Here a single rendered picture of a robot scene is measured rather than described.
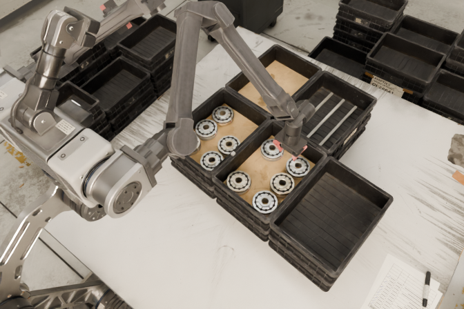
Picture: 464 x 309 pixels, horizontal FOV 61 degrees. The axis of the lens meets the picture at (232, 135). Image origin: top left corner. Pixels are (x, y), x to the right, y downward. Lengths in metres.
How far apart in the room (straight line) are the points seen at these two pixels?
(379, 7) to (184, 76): 2.32
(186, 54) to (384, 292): 1.18
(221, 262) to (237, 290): 0.13
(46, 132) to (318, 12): 3.16
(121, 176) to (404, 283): 1.21
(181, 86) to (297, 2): 3.03
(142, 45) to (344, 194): 1.78
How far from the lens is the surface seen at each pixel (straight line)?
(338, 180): 1.72
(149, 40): 2.89
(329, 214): 1.64
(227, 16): 1.15
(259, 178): 1.68
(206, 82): 2.22
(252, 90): 1.99
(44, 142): 1.06
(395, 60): 2.80
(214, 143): 1.79
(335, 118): 1.91
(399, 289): 1.74
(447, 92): 2.87
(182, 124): 1.02
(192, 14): 1.11
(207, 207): 1.77
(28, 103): 1.05
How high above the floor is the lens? 2.29
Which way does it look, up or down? 54 degrees down
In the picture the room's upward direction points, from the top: 4 degrees counter-clockwise
